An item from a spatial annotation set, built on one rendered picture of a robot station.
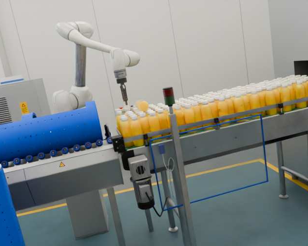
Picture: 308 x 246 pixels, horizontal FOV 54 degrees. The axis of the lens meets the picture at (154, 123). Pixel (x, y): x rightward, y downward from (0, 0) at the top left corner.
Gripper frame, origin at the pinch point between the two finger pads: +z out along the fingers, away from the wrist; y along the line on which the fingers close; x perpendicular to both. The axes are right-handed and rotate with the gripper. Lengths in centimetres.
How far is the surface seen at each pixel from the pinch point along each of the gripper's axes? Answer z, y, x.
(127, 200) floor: 114, -87, -8
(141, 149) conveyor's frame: 25.2, 35.9, -0.2
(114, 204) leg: 64, 23, -24
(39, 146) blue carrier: 11, 26, -62
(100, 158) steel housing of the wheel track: 27.9, 26.3, -26.8
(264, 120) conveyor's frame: 26, 36, 90
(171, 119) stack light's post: 7, 51, 19
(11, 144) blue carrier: 6, 27, -77
